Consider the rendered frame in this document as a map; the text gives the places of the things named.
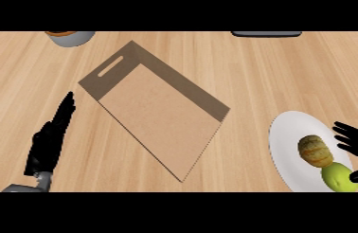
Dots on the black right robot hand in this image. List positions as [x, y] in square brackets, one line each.
[345, 138]

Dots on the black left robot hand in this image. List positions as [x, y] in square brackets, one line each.
[46, 142]

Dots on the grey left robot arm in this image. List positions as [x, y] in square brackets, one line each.
[34, 184]

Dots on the white plate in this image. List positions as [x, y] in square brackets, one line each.
[293, 142]

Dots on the brown cardboard box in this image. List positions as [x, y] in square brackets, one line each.
[154, 104]

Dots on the grey bowl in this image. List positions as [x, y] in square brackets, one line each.
[70, 38]

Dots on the dark grey flat appliance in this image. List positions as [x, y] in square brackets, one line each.
[265, 33]

